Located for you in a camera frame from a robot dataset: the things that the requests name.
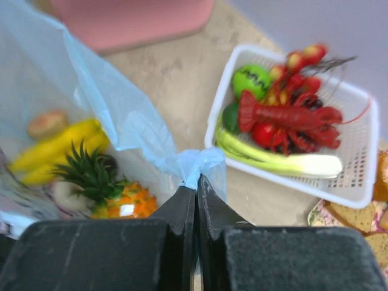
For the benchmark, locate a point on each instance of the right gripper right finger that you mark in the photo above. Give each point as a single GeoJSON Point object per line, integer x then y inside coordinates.
{"type": "Point", "coordinates": [236, 255]}

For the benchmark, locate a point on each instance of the pink three-tier shelf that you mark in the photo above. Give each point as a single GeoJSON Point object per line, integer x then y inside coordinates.
{"type": "Point", "coordinates": [106, 26]}

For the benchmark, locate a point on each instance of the purple toy donut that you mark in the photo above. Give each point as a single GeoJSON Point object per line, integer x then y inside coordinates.
{"type": "Point", "coordinates": [65, 195]}

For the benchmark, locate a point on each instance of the yellow toy bananas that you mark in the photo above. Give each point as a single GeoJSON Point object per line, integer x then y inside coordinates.
{"type": "Point", "coordinates": [37, 163]}

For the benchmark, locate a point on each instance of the toy bread slice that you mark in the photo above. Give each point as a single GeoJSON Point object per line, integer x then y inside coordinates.
{"type": "Point", "coordinates": [378, 244]}
{"type": "Point", "coordinates": [359, 219]}

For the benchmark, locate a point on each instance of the green toy watermelon ball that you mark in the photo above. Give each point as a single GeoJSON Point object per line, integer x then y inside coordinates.
{"type": "Point", "coordinates": [253, 78]}

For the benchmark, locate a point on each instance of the dark green toy vegetable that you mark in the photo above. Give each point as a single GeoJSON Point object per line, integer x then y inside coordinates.
{"type": "Point", "coordinates": [230, 118]}

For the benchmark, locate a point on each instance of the white green toy leek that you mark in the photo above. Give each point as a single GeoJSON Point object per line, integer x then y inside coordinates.
{"type": "Point", "coordinates": [300, 165]}

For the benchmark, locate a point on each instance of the red toy lobster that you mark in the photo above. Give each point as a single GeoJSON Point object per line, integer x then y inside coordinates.
{"type": "Point", "coordinates": [300, 125]}

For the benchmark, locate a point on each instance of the small toy bun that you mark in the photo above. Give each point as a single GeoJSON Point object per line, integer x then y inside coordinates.
{"type": "Point", "coordinates": [47, 124]}

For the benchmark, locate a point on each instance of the orange toy pineapple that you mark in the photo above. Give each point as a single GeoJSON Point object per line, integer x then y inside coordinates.
{"type": "Point", "coordinates": [113, 197]}

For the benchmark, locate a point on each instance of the floral serving tray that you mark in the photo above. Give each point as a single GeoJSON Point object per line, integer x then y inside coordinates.
{"type": "Point", "coordinates": [320, 217]}

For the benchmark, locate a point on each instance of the red cherry sprig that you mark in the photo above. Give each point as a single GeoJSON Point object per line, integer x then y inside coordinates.
{"type": "Point", "coordinates": [301, 67]}

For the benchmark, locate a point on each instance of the red toy tomato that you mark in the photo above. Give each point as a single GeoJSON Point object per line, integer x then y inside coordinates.
{"type": "Point", "coordinates": [266, 135]}

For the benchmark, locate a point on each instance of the blue plastic bag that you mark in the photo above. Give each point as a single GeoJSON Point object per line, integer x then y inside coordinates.
{"type": "Point", "coordinates": [44, 67]}

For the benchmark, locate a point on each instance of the white plastic basket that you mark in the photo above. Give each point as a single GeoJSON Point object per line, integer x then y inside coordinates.
{"type": "Point", "coordinates": [358, 151]}

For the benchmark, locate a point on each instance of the toy croissant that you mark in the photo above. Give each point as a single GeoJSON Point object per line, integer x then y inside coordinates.
{"type": "Point", "coordinates": [380, 186]}

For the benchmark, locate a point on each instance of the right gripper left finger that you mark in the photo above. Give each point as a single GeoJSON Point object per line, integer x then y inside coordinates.
{"type": "Point", "coordinates": [156, 253]}

